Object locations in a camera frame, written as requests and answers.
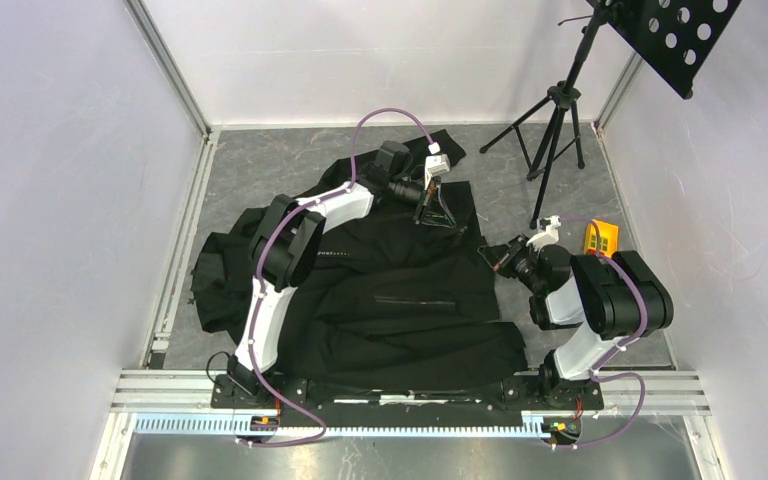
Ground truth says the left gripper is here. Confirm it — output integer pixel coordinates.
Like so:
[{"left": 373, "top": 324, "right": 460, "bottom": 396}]
[{"left": 389, "top": 175, "right": 456, "bottom": 230}]

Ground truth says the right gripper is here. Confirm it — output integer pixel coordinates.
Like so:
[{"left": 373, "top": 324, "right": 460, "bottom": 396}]
[{"left": 478, "top": 232, "right": 543, "bottom": 295}]

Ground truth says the black zip jacket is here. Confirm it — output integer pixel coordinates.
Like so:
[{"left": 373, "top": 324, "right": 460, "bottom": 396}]
[{"left": 191, "top": 131, "right": 530, "bottom": 391}]

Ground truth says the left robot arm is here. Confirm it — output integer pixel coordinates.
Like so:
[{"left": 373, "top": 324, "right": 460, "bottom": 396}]
[{"left": 227, "top": 141, "right": 451, "bottom": 408}]

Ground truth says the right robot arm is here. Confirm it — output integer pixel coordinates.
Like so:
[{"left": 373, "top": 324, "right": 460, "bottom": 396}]
[{"left": 478, "top": 236, "right": 674, "bottom": 408}]

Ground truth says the yellow red toy block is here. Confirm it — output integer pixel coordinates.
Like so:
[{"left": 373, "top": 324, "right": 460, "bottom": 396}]
[{"left": 583, "top": 219, "right": 620, "bottom": 257}]

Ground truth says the black tripod stand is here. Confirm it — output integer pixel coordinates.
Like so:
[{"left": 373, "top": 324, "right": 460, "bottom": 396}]
[{"left": 479, "top": 1, "right": 622, "bottom": 230}]

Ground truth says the black perforated stand plate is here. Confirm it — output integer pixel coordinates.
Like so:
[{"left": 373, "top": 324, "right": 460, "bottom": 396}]
[{"left": 590, "top": 0, "right": 741, "bottom": 100}]

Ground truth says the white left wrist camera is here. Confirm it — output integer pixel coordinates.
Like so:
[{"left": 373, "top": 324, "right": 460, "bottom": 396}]
[{"left": 423, "top": 142, "right": 450, "bottom": 189}]

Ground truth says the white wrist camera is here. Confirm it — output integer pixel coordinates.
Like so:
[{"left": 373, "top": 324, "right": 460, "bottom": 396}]
[
  {"left": 423, "top": 142, "right": 450, "bottom": 189},
  {"left": 526, "top": 215, "right": 562, "bottom": 251}
]

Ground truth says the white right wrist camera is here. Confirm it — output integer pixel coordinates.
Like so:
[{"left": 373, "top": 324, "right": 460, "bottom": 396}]
[{"left": 526, "top": 215, "right": 562, "bottom": 251}]

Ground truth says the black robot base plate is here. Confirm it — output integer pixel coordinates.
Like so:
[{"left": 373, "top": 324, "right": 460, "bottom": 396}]
[{"left": 209, "top": 373, "right": 605, "bottom": 427}]

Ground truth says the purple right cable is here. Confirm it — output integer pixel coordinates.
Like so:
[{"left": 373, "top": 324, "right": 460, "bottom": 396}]
[{"left": 556, "top": 214, "right": 652, "bottom": 450}]

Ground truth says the white slotted cable duct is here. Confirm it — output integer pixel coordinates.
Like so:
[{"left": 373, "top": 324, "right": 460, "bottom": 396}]
[{"left": 133, "top": 413, "right": 574, "bottom": 440}]

